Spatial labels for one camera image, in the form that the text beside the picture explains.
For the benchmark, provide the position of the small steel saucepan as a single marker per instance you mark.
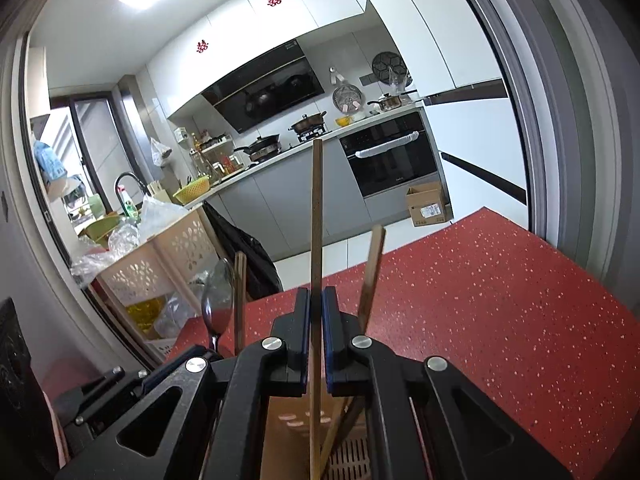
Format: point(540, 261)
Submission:
point(387, 104)

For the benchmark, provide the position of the knife block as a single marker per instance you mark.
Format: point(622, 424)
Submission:
point(157, 190)

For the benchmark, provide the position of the black plastic bag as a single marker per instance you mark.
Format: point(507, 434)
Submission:
point(250, 255)

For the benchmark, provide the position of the round dark wall rack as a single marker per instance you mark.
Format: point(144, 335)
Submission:
point(387, 66)

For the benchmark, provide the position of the beige plastic storage cart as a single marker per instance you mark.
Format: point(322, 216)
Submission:
point(165, 255)

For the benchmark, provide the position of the rack of condiment bottles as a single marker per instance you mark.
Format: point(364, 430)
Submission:
point(210, 150)

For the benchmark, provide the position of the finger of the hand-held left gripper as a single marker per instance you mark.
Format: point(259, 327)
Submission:
point(107, 390)

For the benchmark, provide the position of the white upper cabinets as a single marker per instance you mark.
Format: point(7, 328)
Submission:
point(250, 25)

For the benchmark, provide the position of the yellow colander basket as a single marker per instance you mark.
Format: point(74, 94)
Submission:
point(192, 191)

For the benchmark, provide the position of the black built-in oven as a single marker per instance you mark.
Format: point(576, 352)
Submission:
point(390, 165)

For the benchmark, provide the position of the black range hood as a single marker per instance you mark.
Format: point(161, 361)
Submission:
point(265, 90)

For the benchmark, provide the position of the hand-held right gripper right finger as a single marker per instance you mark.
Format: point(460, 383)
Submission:
point(330, 340)

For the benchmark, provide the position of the green dish soap bottle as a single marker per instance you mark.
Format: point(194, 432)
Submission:
point(130, 204)

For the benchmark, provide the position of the hanging white plastic bag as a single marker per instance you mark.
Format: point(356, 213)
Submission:
point(160, 152)

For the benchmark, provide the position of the dark brown chopstick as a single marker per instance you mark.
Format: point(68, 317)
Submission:
point(238, 300)

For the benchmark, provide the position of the grey base cabinets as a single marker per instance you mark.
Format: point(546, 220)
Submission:
point(285, 200)

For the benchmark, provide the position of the green basin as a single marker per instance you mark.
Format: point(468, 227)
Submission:
point(102, 230)

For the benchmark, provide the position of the white refrigerator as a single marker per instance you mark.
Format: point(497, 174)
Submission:
point(475, 125)

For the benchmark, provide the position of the dark spoon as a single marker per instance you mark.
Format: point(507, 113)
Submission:
point(217, 300)

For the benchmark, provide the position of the kitchen faucet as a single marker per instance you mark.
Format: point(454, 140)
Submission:
point(127, 177)

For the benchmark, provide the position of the cardboard box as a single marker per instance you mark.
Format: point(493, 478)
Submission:
point(426, 205)

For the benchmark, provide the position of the pink plastic utensil holder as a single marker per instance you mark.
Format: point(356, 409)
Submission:
point(287, 440)

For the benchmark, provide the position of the clear plastic bag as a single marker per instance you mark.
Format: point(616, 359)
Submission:
point(100, 255)
point(180, 305)

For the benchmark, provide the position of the yellow bowl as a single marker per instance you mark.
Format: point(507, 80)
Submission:
point(343, 121)

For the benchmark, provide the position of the blue packaging bag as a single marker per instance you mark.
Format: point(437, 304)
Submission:
point(50, 162)

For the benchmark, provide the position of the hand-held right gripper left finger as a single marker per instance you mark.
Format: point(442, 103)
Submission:
point(300, 330)

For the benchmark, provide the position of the steel pot on stove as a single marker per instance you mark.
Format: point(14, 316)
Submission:
point(307, 122)

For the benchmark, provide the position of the black wok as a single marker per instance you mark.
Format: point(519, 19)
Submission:
point(262, 146)

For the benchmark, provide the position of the round metal steamer rack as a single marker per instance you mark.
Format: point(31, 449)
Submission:
point(346, 98)

